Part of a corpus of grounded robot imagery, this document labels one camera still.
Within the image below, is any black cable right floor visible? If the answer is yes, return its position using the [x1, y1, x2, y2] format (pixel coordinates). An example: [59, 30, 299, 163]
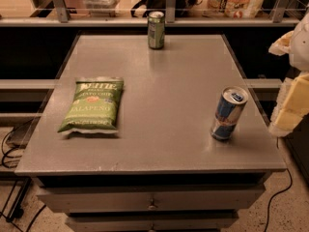
[263, 167, 294, 232]

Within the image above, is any blue silver redbull can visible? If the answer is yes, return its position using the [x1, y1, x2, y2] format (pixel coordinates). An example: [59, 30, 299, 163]
[211, 86, 248, 141]

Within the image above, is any green jalapeno chips bag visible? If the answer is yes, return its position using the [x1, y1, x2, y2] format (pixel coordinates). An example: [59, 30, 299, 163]
[58, 76, 124, 134]

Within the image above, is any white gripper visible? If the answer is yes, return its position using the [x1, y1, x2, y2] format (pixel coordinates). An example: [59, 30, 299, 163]
[268, 14, 309, 137]

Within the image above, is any metal shelf rail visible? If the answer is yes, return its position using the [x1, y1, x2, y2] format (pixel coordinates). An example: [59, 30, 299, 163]
[0, 0, 309, 28]

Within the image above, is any green soda can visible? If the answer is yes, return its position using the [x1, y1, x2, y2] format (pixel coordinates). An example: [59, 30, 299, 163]
[148, 11, 165, 49]

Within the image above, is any grey drawer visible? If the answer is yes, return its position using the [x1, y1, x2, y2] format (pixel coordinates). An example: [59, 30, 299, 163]
[66, 212, 239, 232]
[37, 185, 265, 213]

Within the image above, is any black cables left floor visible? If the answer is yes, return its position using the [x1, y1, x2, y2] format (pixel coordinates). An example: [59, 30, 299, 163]
[0, 118, 47, 232]

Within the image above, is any grey top drawer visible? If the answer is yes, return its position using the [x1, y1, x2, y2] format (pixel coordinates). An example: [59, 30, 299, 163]
[37, 185, 265, 213]

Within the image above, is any grey lower drawer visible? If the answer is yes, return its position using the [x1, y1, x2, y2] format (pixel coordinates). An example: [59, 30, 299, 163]
[66, 212, 239, 232]

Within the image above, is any colourful snack bag background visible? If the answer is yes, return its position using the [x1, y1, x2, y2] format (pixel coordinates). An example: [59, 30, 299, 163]
[203, 0, 264, 18]

